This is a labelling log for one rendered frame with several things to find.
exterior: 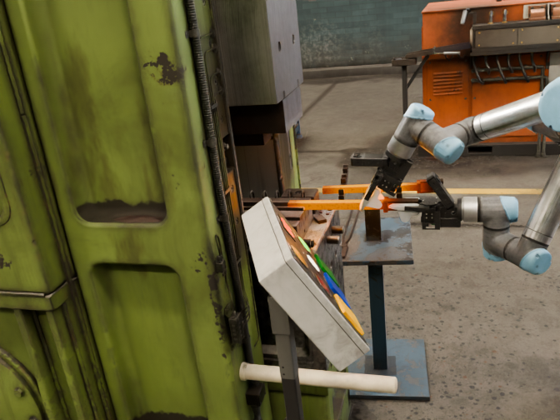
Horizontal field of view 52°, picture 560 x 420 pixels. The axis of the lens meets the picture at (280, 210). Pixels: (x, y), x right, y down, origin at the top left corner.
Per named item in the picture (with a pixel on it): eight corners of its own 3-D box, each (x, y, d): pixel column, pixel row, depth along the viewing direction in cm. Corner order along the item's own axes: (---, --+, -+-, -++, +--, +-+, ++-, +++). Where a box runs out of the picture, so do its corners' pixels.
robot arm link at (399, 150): (392, 138, 164) (394, 131, 172) (384, 152, 167) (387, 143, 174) (415, 151, 164) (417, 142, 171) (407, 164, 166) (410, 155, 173)
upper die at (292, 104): (302, 115, 181) (300, 85, 177) (286, 133, 163) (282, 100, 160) (181, 120, 193) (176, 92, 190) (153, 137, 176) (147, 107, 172)
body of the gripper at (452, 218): (419, 230, 173) (462, 230, 170) (418, 203, 170) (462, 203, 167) (421, 219, 180) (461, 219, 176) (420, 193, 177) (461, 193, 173)
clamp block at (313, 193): (320, 204, 205) (318, 187, 203) (315, 214, 198) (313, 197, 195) (287, 204, 209) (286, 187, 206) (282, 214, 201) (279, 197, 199)
